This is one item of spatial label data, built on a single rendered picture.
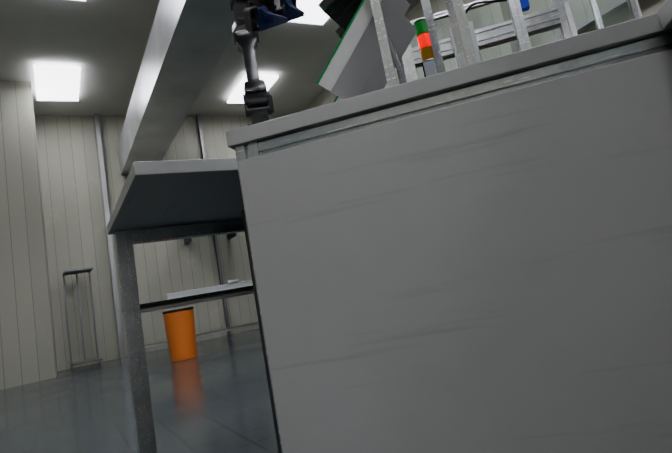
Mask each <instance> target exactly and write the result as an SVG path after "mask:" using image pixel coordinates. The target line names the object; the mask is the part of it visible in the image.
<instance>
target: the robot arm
mask: <svg viewBox="0 0 672 453"><path fill-rule="evenodd" d="M230 7H231V11H233V13H234V17H235V18H234V20H235V21H234V24H233V26H232V31H233V38H234V45H237V50H238V52H239V53H241V54H242V55H243V58H244V64H245V65H244V66H245V71H246V76H247V82H245V83H244V91H245V94H243V100H244V106H245V113H246V118H247V117H250V118H251V124H257V123H260V122H264V121H268V120H269V116H268V115H269V114H270V115H271V114H272V113H273V112H274V108H273V100H272V95H270V93H269V91H268V92H267V88H266V85H265V82H264V80H260V78H259V73H258V67H257V62H256V56H255V53H256V51H257V50H258V45H257V43H259V36H258V32H259V31H263V30H266V29H269V28H272V27H275V26H278V25H280V24H283V23H286V22H288V21H291V20H294V19H297V18H300V17H303V16H304V12H303V11H302V10H300V9H299V8H297V2H296V0H280V7H279V8H277V7H276V5H274V0H264V1H263V0H230ZM244 24H245V29H246V30H237V31H236V29H237V27H238V26H241V25H244ZM257 25H259V27H257ZM268 103H269V104H268ZM246 105H247V108H249V109H251V108H259V107H267V106H268V105H269V108H263V109H255V110H247V108H246Z"/></svg>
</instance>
